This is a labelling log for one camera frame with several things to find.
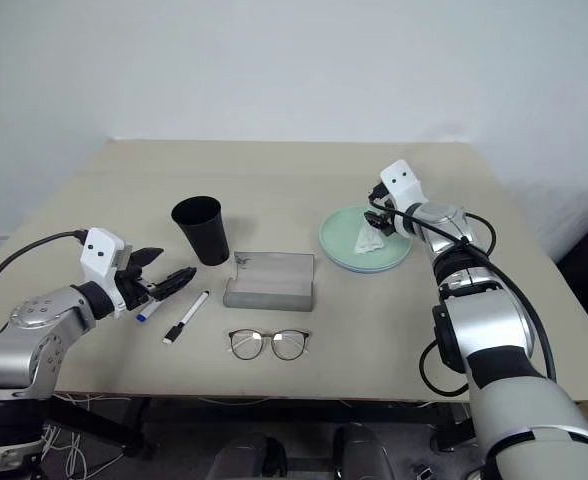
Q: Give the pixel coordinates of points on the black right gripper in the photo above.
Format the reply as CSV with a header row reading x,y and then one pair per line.
x,y
391,220

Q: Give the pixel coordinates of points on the black plastic cup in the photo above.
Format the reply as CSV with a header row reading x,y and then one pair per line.
x,y
205,235

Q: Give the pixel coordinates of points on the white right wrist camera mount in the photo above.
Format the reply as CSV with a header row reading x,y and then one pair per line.
x,y
401,182

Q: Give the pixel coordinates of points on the white marker blue cap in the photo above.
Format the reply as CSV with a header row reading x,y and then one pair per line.
x,y
147,313

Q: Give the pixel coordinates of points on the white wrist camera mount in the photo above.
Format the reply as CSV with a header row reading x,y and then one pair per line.
x,y
99,250
401,182

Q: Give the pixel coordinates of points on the white tissue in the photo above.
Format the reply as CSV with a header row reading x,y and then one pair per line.
x,y
369,242

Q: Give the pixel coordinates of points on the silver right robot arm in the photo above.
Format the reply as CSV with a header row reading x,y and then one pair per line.
x,y
489,325

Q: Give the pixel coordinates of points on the thin-framed round eyeglasses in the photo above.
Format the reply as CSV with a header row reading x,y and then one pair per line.
x,y
246,345

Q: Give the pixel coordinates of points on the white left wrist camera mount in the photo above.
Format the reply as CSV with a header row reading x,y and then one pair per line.
x,y
99,250

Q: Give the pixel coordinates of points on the grey glasses case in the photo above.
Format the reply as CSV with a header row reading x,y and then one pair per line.
x,y
274,285

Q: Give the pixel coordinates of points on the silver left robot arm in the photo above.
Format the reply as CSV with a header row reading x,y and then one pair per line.
x,y
39,310

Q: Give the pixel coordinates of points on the pale blue plate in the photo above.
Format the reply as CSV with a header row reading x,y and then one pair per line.
x,y
369,272

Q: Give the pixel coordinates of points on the pale green plate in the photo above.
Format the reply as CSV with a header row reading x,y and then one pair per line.
x,y
341,235

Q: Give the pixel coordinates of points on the small silver black device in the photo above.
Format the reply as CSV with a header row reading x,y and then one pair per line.
x,y
424,472

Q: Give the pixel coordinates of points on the dark rounded shape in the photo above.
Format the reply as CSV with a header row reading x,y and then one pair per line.
x,y
251,457
361,452

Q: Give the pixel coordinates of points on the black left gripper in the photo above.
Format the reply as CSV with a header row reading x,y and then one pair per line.
x,y
131,290

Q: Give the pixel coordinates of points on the white marker black cap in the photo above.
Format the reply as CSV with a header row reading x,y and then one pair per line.
x,y
189,315

